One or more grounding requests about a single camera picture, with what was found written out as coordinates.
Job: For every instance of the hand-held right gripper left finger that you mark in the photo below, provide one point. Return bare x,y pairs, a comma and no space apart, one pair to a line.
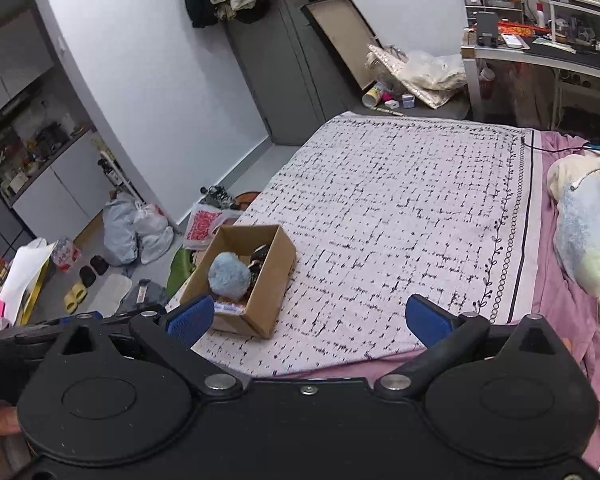
190,317

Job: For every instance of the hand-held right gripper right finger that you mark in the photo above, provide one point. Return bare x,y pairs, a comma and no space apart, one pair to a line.
427,322

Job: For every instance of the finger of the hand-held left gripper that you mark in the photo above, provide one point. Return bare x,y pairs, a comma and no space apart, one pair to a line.
35,332

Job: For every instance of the light blue plush ball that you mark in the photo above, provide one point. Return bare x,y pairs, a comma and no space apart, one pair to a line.
228,276

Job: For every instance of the brown cardboard box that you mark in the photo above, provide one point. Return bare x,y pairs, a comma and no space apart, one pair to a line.
267,285

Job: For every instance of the black sequined item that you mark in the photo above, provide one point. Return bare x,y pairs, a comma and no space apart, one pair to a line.
259,259

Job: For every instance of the green leaf-shaped rug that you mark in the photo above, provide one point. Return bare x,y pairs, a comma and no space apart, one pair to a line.
180,272

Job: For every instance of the pair of yellow slippers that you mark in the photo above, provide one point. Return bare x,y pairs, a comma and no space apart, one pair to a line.
75,297

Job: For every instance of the white paper bag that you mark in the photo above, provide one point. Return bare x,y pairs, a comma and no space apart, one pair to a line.
25,275

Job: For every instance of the small white plastic bag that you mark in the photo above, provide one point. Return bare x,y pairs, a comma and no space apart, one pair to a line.
150,217
157,245

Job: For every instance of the white insole mat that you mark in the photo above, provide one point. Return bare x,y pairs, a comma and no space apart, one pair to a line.
111,292

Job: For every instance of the red snack packet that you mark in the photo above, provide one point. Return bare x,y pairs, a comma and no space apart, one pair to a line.
66,255

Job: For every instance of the pair of black slippers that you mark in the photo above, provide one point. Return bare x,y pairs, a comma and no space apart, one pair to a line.
94,270

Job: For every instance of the red and white plastic bag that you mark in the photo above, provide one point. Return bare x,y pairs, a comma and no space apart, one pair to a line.
205,225

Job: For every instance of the large grey-white plastic bag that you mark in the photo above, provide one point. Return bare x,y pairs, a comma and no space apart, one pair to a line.
120,232

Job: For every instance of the white black-patterned bedsheet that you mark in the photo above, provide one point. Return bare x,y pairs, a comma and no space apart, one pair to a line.
395,210

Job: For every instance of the grey sneakers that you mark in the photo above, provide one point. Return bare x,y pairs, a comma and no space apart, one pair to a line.
220,197

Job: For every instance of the pink bed sheet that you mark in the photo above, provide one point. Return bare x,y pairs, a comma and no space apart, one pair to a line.
565,320

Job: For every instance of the white cabinet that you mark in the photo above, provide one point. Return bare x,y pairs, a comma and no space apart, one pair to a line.
40,175

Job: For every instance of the pastel fluffy blanket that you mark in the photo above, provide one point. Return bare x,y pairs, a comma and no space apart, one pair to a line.
587,230

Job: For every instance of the small purple box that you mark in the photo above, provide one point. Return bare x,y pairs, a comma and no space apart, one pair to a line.
408,100

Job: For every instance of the printed paper cup tube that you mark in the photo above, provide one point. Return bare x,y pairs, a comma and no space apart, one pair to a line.
373,95

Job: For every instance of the dark grey door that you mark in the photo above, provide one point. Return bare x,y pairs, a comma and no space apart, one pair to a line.
280,70

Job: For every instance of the white desk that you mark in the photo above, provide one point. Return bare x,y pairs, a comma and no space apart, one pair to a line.
545,57

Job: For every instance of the black-framed brown board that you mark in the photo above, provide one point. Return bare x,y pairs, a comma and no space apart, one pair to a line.
342,40

